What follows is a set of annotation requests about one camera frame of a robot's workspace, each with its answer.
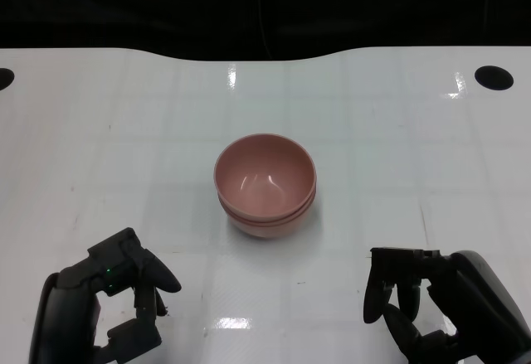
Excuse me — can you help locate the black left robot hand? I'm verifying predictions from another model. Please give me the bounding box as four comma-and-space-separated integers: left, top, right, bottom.
27, 226, 183, 364

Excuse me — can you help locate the black backdrop cloth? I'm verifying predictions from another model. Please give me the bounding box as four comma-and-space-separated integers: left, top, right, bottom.
0, 0, 531, 62

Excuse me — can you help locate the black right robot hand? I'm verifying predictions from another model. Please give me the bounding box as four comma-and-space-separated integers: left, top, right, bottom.
363, 246, 524, 364

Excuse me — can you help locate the pink plastic bowl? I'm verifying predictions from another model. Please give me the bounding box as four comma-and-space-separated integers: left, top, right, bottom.
218, 192, 319, 227
226, 204, 315, 240
213, 133, 319, 221

